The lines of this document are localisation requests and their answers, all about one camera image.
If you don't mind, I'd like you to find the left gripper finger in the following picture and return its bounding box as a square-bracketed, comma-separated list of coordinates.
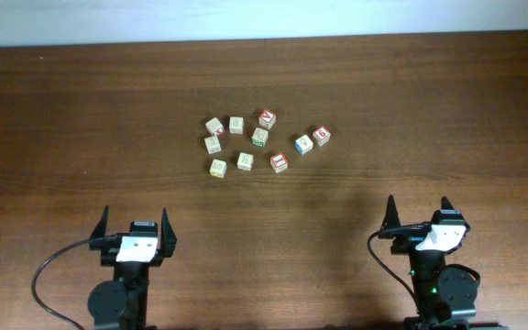
[89, 205, 109, 250]
[159, 208, 177, 257]

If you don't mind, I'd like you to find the yellow number 2 block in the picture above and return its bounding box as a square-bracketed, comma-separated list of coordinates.
[209, 159, 227, 179]

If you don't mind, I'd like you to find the wooden letter X block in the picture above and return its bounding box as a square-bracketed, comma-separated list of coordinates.
[204, 136, 222, 154]

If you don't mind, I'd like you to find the red number 6 block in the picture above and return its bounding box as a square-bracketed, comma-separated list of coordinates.
[313, 126, 331, 147]

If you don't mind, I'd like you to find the wooden number 3 block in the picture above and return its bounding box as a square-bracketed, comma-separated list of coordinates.
[237, 152, 254, 171]

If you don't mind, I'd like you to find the blue trimmed picture block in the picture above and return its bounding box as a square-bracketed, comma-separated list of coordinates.
[295, 135, 314, 155]

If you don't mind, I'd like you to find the red letter I block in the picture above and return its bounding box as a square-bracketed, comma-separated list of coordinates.
[270, 153, 289, 173]

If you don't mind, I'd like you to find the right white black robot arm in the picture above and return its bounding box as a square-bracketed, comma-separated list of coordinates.
[375, 196, 480, 329]

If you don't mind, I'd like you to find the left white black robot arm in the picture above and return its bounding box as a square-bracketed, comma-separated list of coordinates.
[87, 207, 177, 330]

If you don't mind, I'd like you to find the wooden block red side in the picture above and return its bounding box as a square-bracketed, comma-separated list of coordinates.
[205, 117, 226, 137]

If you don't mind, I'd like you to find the plain wooden block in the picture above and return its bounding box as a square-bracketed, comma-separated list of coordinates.
[229, 116, 244, 135]

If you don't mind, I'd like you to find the green trimmed wooden block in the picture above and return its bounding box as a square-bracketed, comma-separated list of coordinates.
[251, 127, 269, 147]

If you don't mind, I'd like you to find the red letter A block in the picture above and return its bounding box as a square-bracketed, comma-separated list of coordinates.
[258, 109, 277, 129]

